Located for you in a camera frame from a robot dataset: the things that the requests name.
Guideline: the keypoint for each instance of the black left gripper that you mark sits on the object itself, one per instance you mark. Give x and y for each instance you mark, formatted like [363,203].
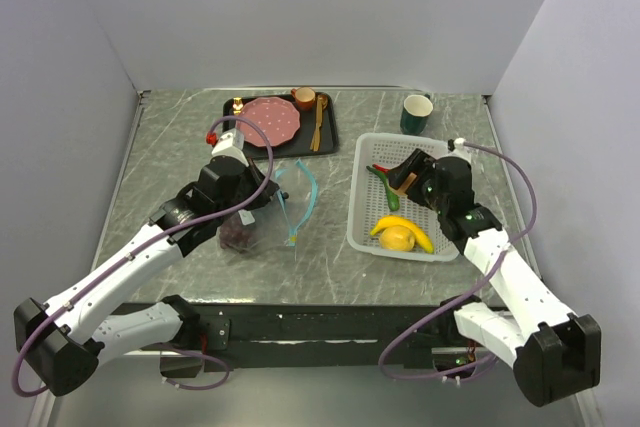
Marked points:
[264,197]

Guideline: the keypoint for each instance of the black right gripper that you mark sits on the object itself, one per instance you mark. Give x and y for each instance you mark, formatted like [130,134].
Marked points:
[417,162]

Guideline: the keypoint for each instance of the clear zip top bag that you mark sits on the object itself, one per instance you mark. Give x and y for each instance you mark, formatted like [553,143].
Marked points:
[278,224]

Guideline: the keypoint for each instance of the pink dotted plate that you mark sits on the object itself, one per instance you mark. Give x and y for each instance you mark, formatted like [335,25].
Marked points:
[277,118]

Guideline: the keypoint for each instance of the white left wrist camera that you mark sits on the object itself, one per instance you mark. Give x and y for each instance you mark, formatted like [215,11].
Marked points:
[229,144]

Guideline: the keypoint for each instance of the green chili pepper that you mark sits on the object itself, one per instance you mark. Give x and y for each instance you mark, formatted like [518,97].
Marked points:
[392,198]

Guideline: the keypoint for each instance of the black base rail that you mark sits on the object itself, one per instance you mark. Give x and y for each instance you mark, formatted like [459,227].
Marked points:
[296,335]

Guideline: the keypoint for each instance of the orange small cup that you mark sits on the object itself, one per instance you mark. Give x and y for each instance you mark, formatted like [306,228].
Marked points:
[304,98]

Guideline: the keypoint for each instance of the yellow lemon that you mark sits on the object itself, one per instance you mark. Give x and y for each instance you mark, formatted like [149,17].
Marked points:
[397,238]

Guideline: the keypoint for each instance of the dark green cup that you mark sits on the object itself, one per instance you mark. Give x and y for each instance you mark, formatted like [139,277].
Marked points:
[417,108]

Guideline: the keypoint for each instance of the white plastic basket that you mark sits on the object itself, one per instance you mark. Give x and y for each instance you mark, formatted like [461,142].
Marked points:
[368,201]

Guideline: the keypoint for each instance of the gold spoon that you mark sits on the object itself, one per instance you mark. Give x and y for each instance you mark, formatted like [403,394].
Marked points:
[324,103]

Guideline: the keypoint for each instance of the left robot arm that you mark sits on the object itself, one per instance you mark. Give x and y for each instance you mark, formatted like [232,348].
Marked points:
[65,339]

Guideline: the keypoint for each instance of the peach with green leaf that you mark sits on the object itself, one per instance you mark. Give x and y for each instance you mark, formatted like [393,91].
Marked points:
[406,184]

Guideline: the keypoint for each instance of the gold knife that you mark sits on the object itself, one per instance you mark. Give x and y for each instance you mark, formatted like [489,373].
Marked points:
[318,122]

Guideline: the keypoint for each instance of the black serving tray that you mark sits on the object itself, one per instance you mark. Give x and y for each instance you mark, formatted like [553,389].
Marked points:
[299,146]

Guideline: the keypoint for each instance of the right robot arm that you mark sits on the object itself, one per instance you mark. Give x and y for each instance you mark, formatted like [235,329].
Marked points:
[553,352]

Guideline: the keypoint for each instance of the red grape bunch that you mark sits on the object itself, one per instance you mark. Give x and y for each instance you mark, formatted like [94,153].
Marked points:
[237,238]

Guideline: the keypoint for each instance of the yellow banana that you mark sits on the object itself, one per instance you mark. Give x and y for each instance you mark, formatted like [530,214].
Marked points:
[422,239]

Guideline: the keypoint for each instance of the gold fork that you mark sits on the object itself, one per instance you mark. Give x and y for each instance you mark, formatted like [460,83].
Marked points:
[238,105]

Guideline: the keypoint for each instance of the red chili pepper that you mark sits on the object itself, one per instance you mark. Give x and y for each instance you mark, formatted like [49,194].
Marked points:
[380,168]

